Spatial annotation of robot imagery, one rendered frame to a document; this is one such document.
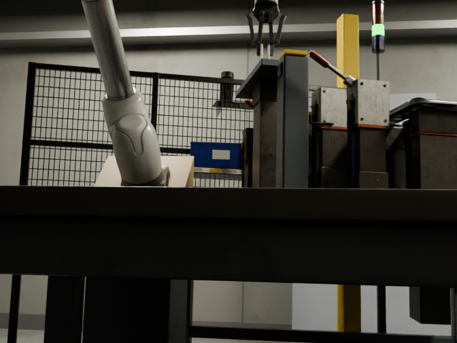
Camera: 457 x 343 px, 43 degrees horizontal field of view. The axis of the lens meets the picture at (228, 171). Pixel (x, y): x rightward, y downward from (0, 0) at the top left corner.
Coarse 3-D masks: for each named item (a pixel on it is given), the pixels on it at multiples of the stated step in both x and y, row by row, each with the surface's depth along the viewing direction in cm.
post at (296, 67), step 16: (288, 64) 154; (304, 64) 155; (288, 80) 154; (304, 80) 155; (288, 96) 153; (304, 96) 154; (288, 112) 153; (304, 112) 153; (288, 128) 152; (304, 128) 153; (288, 144) 151; (304, 144) 152; (288, 160) 151; (304, 160) 152; (288, 176) 150; (304, 176) 151
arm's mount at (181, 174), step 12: (108, 156) 236; (168, 156) 233; (180, 156) 232; (192, 156) 232; (108, 168) 229; (180, 168) 225; (192, 168) 229; (108, 180) 223; (120, 180) 222; (168, 180) 220; (180, 180) 219; (192, 180) 229
